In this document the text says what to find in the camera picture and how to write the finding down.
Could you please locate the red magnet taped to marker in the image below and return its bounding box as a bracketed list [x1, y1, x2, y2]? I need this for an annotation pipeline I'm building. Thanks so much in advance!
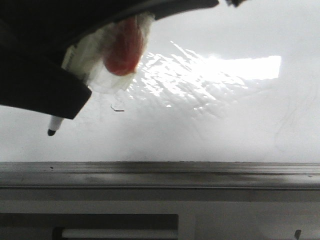
[103, 16, 144, 77]

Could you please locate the grey metal whiteboard tray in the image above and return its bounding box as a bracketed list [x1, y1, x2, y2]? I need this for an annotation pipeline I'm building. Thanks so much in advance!
[0, 161, 320, 190]

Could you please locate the white whiteboard surface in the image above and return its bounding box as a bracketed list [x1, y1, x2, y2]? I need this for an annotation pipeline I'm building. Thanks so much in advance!
[0, 0, 320, 163]

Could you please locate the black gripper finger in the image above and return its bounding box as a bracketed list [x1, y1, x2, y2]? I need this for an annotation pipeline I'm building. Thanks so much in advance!
[0, 0, 219, 62]
[0, 21, 92, 119]

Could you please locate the white black whiteboard marker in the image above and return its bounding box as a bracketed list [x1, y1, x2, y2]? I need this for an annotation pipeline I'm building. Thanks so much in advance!
[47, 115, 64, 137]

